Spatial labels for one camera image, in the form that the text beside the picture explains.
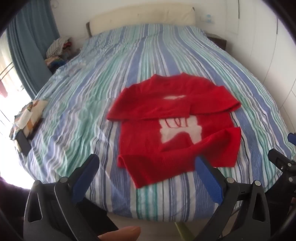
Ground dark wooden nightstand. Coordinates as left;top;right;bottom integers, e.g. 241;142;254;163
206;33;227;51

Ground red hanging garment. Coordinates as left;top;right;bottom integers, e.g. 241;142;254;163
0;80;8;98

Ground cream padded headboard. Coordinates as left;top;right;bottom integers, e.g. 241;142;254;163
86;3;196;37

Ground striped blue green bedspread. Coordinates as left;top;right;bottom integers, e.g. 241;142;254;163
20;24;295;222

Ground black phone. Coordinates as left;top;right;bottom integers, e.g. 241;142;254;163
16;130;32;156

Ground blue wall socket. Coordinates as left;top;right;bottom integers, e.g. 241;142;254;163
200;14;214;24

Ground red knit sweater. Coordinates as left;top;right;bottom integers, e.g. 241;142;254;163
107;73;241;188

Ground teal blue curtain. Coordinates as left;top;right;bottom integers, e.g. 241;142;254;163
6;1;60;99

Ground pile of clothes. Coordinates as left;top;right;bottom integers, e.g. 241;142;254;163
45;37;80;74

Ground person's left hand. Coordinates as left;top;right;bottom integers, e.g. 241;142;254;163
98;226;141;241

